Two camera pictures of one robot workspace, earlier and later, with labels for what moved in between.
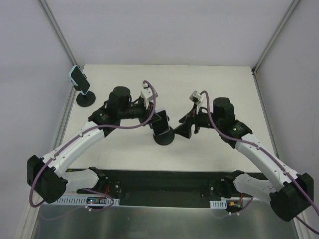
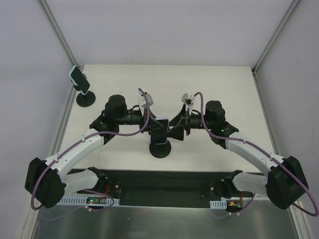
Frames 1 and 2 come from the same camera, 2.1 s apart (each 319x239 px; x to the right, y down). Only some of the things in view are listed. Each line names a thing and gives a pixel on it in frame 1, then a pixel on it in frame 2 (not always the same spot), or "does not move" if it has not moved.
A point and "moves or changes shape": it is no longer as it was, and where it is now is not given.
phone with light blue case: (79, 78) does not move
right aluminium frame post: (292, 7) does not move
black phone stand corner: (165, 138) -> (160, 151)
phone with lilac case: (161, 126) moves or changes shape
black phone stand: (85, 100) does not move
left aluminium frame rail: (74, 93) does not move
